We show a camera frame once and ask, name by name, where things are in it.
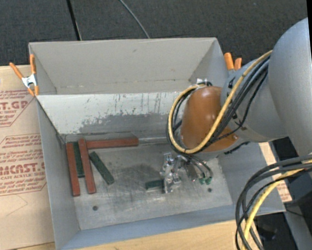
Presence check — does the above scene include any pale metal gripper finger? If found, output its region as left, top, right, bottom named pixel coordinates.
left=161, top=174, right=183, bottom=195
left=158, top=152, right=179, bottom=178

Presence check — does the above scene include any dark green block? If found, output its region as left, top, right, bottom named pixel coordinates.
left=73, top=141, right=86, bottom=179
left=144, top=179, right=165, bottom=191
left=89, top=149, right=116, bottom=187

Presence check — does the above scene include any grey metal bin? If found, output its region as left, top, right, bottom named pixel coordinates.
left=28, top=19, right=289, bottom=250

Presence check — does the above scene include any red-brown flat block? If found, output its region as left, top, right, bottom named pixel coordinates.
left=85, top=136, right=140, bottom=152
left=65, top=141, right=81, bottom=197
left=77, top=137, right=97, bottom=196

